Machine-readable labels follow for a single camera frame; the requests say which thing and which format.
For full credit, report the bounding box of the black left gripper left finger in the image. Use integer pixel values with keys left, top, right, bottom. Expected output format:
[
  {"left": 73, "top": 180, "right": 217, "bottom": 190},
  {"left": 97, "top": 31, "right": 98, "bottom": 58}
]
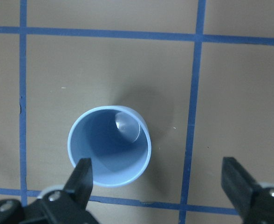
[{"left": 63, "top": 158, "right": 93, "bottom": 209}]

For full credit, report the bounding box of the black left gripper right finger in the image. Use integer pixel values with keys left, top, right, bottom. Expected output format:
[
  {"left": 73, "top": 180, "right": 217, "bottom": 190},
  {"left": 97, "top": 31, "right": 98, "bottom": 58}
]
[{"left": 221, "top": 157, "right": 262, "bottom": 215}]

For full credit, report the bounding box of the light blue plastic cup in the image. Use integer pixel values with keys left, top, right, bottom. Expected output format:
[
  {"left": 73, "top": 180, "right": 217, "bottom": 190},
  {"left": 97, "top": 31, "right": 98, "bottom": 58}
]
[{"left": 67, "top": 105, "right": 152, "bottom": 188}]

